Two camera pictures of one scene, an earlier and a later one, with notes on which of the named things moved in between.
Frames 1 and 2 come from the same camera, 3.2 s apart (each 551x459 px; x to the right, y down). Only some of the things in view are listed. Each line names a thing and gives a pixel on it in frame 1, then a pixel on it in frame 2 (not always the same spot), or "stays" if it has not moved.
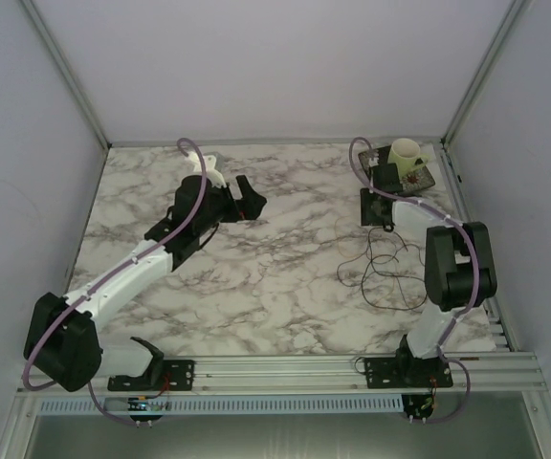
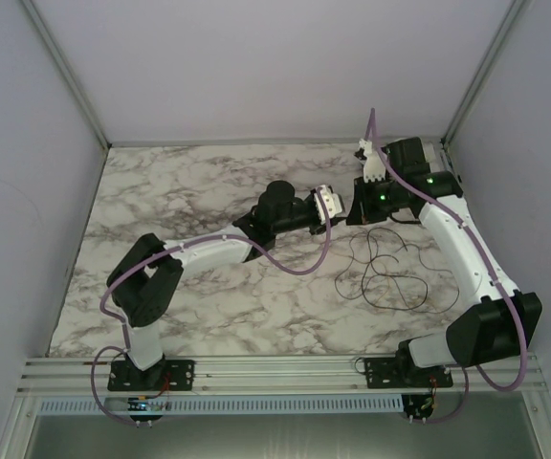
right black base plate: (394, 372) stays
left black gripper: (248, 207) -> (319, 229)
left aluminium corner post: (70, 75) stays
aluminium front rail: (486, 373) stays
